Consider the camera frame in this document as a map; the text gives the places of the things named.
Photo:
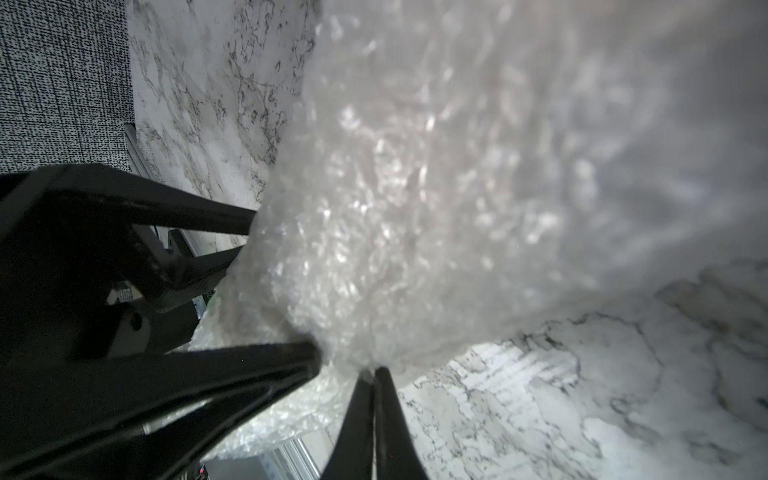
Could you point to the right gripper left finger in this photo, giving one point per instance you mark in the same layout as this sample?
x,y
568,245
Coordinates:
x,y
352,456

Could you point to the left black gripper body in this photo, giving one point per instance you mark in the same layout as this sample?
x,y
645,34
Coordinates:
x,y
56,285

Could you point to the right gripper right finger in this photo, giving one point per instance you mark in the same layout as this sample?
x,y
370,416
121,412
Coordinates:
x,y
396,457

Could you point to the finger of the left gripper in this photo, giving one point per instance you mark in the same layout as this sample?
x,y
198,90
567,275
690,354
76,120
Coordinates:
x,y
140,417
107,191

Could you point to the small white ribbed vase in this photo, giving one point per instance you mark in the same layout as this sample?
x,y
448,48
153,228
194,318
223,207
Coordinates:
x,y
457,172

